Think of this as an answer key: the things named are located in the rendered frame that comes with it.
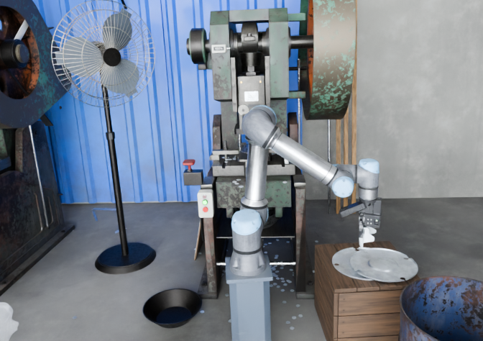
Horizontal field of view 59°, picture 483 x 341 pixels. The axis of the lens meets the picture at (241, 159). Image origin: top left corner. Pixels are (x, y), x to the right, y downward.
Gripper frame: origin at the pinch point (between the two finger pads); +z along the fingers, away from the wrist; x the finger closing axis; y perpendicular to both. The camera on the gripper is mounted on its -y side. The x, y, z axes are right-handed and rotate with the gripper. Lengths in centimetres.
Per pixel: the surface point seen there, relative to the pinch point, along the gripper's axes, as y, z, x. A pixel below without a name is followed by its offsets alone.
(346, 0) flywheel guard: -12, -97, 30
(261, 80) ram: -58, -62, 45
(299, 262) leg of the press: -35, 31, 31
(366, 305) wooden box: 3.5, 26.0, -5.1
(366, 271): 1.7, 16.5, 5.7
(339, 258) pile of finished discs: -11.3, 17.2, 15.0
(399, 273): 15.5, 16.7, 8.3
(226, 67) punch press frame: -73, -70, 36
